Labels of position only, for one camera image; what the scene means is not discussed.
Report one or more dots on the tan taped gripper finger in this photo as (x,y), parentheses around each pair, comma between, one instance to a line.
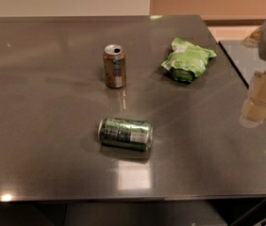
(253,111)

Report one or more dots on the green soda can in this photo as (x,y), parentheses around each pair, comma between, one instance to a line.
(126,134)

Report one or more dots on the brown soda can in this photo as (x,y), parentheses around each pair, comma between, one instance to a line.
(114,66)

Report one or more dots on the green chip bag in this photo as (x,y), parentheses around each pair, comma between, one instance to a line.
(187,61)

